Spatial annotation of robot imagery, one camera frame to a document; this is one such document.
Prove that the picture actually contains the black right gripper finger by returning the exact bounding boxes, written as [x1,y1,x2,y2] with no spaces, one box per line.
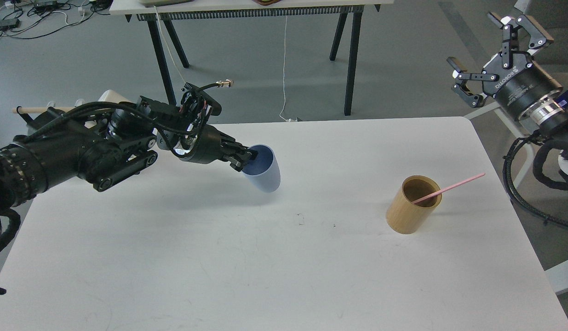
[487,12,554,67]
[446,56,498,108]

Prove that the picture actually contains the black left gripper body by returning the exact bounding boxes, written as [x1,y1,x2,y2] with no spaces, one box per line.
[178,125,235,164]

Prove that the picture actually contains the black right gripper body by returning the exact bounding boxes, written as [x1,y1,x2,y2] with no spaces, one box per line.
[482,51,562,121]

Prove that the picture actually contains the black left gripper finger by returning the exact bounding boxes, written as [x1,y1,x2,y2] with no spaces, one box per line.
[222,154,254,172]
[219,138,258,161]

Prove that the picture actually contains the blue plastic cup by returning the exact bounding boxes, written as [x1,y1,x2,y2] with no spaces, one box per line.
[242,144,281,193]

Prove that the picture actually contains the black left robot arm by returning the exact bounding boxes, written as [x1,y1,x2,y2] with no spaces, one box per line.
[0,80,258,253]

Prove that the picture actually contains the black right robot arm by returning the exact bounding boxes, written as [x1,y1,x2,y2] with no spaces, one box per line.
[447,12,568,230]

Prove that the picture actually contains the white background table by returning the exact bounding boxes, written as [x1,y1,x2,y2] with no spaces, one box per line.
[109,0,395,116]

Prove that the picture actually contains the bamboo cylinder holder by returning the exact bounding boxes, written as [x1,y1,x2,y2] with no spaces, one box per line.
[385,175,442,234]

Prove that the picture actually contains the wooden dowel rod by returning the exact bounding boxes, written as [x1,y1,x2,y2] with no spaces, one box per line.
[12,106,74,114]

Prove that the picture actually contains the white hanging cable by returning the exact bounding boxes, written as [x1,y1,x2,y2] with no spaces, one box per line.
[279,15,303,123]

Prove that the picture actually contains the floor cables and adapters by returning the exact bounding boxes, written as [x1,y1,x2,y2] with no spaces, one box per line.
[0,0,113,49]

